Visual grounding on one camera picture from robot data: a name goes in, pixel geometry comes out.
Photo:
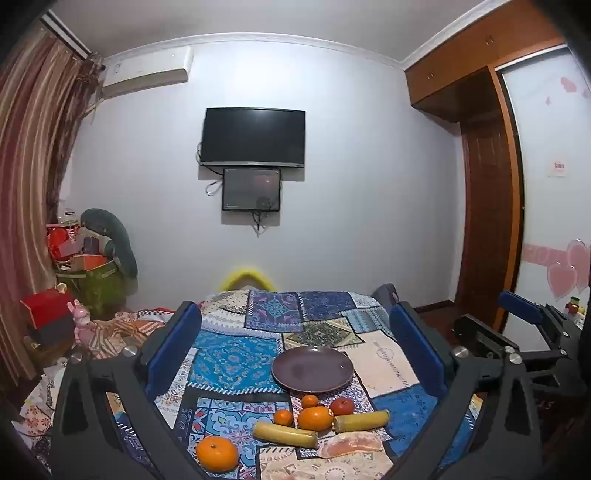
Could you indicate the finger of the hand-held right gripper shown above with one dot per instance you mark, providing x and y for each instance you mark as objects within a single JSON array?
[
  {"x": 519, "y": 307},
  {"x": 475, "y": 330}
]

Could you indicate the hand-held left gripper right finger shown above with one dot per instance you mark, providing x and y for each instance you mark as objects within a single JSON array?
[{"x": 415, "y": 351}]

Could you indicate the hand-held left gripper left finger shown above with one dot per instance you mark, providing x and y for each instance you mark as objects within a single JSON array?
[{"x": 173, "y": 350}]

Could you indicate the short yellow banana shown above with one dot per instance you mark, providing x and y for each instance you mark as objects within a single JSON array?
[{"x": 361, "y": 421}]

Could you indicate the red tomato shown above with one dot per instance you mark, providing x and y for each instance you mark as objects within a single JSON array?
[{"x": 342, "y": 405}]

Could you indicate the dark purple round plate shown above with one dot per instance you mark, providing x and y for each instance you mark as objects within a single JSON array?
[{"x": 312, "y": 369}]

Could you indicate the large orange with green stem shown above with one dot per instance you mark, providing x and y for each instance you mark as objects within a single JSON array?
[{"x": 217, "y": 453}]

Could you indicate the small mandarin orange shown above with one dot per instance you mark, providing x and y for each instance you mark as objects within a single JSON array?
[
  {"x": 310, "y": 400},
  {"x": 283, "y": 417}
]

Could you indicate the long yellow banana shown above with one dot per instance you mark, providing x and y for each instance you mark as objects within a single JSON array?
[{"x": 285, "y": 434}]

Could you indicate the small colourful toy figure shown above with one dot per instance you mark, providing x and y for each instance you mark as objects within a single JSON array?
[{"x": 574, "y": 304}]

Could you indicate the pink rabbit toy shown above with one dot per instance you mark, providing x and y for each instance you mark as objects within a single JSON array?
[{"x": 82, "y": 323}]

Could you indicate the pink clear plastic packet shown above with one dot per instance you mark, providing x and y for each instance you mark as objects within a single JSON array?
[{"x": 353, "y": 445}]

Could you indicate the patchwork patterned blanket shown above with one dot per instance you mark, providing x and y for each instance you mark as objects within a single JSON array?
[{"x": 295, "y": 332}]

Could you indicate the red box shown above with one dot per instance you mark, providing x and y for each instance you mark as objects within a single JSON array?
[{"x": 46, "y": 307}]

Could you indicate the pile of red gift boxes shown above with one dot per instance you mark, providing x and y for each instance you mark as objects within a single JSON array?
[{"x": 69, "y": 244}]

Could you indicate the small black framed screen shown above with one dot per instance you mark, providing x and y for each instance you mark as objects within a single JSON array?
[{"x": 251, "y": 189}]

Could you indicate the striped brown curtain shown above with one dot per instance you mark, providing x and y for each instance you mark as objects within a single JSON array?
[{"x": 32, "y": 184}]

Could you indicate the wooden overhead cupboard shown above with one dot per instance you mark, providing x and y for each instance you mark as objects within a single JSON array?
[{"x": 480, "y": 60}]

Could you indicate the white air conditioner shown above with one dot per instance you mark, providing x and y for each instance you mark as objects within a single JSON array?
[{"x": 147, "y": 74}]

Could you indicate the black wall television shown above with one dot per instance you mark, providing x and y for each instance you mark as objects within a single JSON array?
[{"x": 253, "y": 137}]

